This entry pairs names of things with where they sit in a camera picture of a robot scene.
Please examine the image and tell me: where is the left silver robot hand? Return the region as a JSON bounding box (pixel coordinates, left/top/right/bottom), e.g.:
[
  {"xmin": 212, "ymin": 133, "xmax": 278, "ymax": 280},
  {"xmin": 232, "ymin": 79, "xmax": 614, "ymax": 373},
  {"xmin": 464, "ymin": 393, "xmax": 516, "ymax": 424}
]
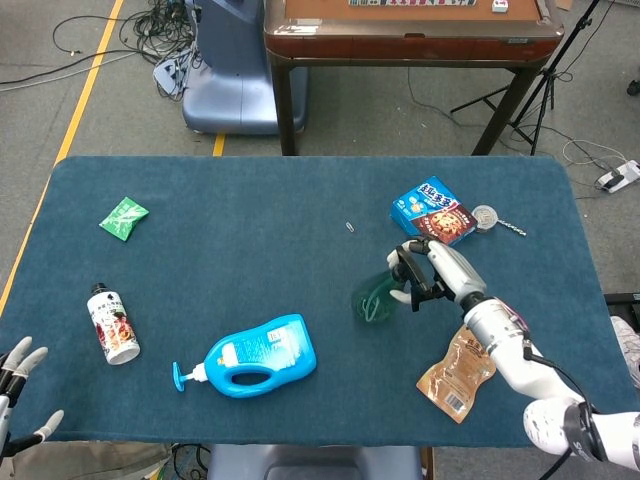
[{"xmin": 0, "ymin": 335, "xmax": 65, "ymax": 459}]

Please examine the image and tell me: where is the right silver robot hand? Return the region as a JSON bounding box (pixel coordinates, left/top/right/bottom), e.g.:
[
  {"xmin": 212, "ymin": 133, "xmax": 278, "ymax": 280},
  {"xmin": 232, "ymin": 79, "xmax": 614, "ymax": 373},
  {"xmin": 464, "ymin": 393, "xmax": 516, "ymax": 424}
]
[{"xmin": 386, "ymin": 234, "xmax": 489, "ymax": 312}]

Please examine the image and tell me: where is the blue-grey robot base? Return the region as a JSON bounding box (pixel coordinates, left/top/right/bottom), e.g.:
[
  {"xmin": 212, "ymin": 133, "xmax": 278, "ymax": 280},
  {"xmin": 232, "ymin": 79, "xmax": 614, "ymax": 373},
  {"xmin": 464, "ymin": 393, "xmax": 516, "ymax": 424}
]
[{"xmin": 182, "ymin": 0, "xmax": 309, "ymax": 136}]

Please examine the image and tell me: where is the white drink bottle black cap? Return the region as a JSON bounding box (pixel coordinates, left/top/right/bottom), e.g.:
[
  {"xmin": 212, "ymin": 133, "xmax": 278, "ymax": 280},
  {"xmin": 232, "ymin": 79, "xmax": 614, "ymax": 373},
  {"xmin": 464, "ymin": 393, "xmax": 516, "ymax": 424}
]
[{"xmin": 86, "ymin": 282, "xmax": 142, "ymax": 366}]

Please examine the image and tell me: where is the blue detergent pump bottle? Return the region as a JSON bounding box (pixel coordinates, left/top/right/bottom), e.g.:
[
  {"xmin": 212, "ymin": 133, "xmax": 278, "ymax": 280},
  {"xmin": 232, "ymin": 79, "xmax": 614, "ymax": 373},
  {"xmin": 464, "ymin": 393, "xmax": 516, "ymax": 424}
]
[{"xmin": 172, "ymin": 313, "xmax": 319, "ymax": 400}]

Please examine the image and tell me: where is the blue cookie box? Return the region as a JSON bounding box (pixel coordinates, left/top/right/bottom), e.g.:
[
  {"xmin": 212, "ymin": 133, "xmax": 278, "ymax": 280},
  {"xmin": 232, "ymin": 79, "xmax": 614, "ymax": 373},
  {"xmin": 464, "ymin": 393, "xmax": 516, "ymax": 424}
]
[{"xmin": 390, "ymin": 174, "xmax": 478, "ymax": 247}]

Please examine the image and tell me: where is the brown spouted pouch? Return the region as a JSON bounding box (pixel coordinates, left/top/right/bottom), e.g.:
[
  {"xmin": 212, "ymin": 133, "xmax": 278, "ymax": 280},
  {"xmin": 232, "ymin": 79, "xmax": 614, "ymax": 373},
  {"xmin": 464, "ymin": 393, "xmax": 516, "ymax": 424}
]
[{"xmin": 415, "ymin": 327, "xmax": 497, "ymax": 425}]

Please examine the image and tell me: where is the beige crumpled fabric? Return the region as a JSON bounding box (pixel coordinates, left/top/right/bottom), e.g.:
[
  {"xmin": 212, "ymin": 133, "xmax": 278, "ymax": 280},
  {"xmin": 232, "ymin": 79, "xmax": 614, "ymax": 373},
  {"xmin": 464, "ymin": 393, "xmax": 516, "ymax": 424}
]
[{"xmin": 0, "ymin": 442, "xmax": 174, "ymax": 480}]

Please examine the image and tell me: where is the black floor plate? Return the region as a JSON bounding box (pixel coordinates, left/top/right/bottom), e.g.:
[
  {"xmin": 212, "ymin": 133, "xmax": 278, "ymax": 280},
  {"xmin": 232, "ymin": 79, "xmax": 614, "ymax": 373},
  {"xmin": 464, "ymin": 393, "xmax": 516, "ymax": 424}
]
[{"xmin": 603, "ymin": 292, "xmax": 640, "ymax": 321}]

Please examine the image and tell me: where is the green snack packet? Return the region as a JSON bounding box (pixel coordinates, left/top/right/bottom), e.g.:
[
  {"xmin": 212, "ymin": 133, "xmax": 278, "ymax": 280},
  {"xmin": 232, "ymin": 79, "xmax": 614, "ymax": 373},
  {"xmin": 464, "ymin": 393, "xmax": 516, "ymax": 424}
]
[{"xmin": 98, "ymin": 196, "xmax": 151, "ymax": 243}]

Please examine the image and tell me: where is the white shoe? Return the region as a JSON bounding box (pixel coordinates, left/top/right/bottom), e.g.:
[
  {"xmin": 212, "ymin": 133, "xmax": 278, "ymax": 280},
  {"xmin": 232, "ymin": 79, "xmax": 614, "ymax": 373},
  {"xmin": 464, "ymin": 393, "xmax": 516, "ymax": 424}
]
[{"xmin": 610, "ymin": 315, "xmax": 640, "ymax": 389}]

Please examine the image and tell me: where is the white power strip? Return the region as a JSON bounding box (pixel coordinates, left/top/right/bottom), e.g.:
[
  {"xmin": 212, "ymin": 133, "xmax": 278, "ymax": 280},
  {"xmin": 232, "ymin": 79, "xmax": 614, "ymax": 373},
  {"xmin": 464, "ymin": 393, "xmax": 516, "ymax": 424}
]
[{"xmin": 594, "ymin": 159, "xmax": 640, "ymax": 194}]

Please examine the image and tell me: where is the black tripod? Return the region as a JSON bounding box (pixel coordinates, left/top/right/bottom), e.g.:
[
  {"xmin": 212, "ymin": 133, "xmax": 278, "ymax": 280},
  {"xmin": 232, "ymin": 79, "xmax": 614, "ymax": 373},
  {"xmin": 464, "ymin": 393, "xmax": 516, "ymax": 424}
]
[{"xmin": 449, "ymin": 0, "xmax": 601, "ymax": 156}]

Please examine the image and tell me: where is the blue carpet table cover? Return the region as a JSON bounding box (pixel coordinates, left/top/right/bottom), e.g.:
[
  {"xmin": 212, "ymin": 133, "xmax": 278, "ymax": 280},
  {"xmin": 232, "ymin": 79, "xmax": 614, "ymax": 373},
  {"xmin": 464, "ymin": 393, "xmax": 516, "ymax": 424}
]
[{"xmin": 0, "ymin": 154, "xmax": 619, "ymax": 447}]

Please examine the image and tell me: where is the wooden mahjong table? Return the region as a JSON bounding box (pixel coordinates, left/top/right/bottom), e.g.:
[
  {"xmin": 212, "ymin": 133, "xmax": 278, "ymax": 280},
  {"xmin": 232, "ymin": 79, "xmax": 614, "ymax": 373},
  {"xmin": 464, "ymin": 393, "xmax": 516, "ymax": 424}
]
[{"xmin": 263, "ymin": 0, "xmax": 566, "ymax": 157}]

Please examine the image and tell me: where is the grey robot seat base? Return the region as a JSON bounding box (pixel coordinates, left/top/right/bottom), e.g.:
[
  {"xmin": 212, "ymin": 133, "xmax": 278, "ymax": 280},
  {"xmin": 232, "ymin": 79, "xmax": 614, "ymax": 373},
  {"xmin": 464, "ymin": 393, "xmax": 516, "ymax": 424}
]
[{"xmin": 207, "ymin": 444, "xmax": 424, "ymax": 480}]

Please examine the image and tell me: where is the face-up mahjong tile row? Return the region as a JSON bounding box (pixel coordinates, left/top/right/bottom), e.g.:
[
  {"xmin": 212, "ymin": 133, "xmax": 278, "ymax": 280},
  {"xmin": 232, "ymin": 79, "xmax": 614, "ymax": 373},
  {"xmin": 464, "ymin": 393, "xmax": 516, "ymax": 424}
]
[{"xmin": 348, "ymin": 0, "xmax": 477, "ymax": 8}]

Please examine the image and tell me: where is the grey power strip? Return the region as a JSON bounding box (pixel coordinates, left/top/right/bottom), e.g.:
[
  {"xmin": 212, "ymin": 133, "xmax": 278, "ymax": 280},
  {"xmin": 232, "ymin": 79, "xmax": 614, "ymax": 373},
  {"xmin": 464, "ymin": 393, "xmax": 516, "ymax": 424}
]
[{"xmin": 152, "ymin": 54, "xmax": 194, "ymax": 94}]

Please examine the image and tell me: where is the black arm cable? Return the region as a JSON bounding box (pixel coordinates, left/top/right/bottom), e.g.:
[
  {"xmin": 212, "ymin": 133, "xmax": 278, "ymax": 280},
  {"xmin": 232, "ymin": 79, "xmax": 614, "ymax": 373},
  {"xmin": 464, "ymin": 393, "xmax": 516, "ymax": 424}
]
[{"xmin": 519, "ymin": 337, "xmax": 599, "ymax": 480}]

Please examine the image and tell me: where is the white floor cable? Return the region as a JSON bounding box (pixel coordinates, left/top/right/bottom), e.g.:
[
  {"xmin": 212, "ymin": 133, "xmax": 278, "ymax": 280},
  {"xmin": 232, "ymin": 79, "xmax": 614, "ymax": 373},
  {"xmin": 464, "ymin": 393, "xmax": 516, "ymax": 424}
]
[{"xmin": 562, "ymin": 138, "xmax": 631, "ymax": 174}]

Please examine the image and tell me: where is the black floor cable bundle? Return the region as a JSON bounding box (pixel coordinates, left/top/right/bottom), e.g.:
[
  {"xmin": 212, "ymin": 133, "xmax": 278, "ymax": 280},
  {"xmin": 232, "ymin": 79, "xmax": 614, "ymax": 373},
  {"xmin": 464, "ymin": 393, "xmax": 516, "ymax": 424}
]
[{"xmin": 0, "ymin": 0, "xmax": 201, "ymax": 104}]

